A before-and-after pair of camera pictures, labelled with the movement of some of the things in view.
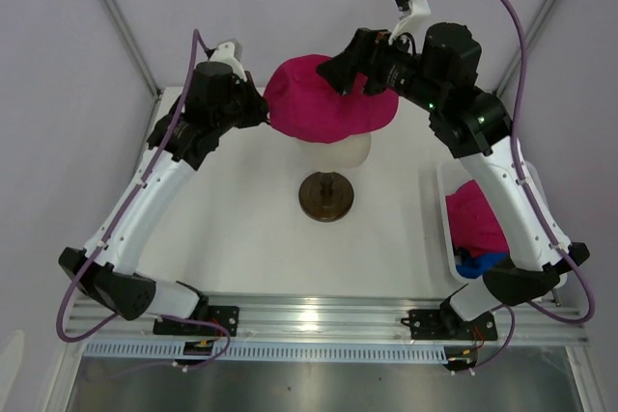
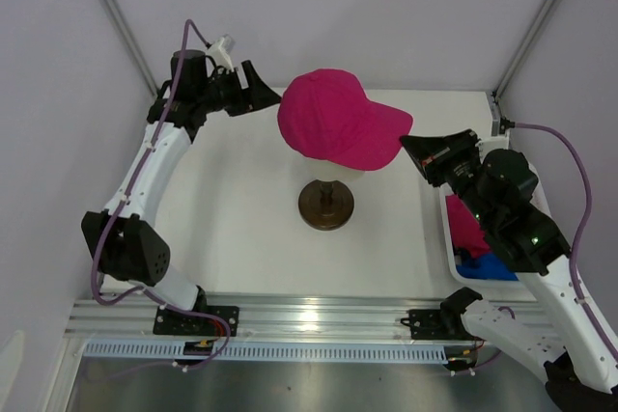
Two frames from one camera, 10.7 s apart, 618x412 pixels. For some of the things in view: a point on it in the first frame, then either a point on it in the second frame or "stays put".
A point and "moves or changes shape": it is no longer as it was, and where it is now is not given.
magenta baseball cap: [301, 103] moves or changes shape
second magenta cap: [474, 226] stays put
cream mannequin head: [345, 152] to [322, 169]
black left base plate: [226, 315] stays put
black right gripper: [368, 57] to [434, 153]
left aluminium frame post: [123, 27] stays put
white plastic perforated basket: [453, 175] stays put
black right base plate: [444, 323] stays put
